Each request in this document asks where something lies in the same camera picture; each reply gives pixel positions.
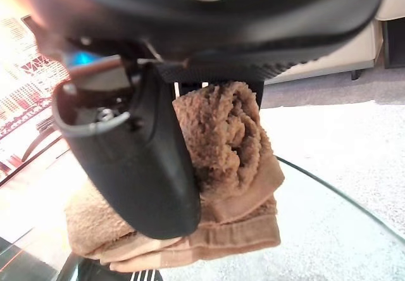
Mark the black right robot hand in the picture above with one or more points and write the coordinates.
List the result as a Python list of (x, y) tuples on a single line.
[(202, 24)]

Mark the brown terry cloth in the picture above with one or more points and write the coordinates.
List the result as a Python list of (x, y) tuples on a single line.
[(221, 154)]

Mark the cream sofa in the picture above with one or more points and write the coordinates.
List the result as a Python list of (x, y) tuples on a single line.
[(357, 47)]

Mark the red patterned rug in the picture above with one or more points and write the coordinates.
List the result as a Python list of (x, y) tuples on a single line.
[(25, 88)]

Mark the dark curved table leg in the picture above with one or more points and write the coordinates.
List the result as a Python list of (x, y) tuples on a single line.
[(39, 141)]

